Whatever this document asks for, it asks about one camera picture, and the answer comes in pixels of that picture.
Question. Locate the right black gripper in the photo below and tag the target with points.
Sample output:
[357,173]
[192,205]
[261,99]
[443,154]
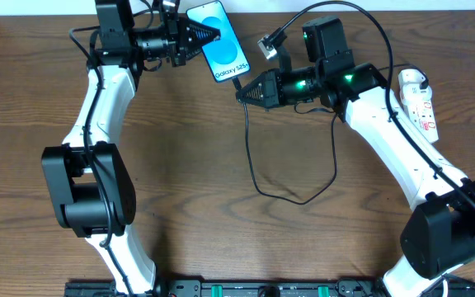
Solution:
[277,88]

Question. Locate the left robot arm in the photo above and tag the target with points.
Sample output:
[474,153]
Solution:
[88,182]

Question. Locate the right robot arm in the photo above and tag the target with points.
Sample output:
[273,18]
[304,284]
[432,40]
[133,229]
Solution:
[439,237]

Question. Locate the white charger plug adapter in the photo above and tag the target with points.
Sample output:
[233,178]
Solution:
[414,86]

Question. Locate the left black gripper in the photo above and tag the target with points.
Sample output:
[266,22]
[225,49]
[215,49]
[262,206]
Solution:
[178,45]

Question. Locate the blue Samsung Galaxy smartphone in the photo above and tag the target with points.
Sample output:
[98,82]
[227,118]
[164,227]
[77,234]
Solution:
[225,56]

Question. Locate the white power strip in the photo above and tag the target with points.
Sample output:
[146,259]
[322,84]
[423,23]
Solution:
[418,106]

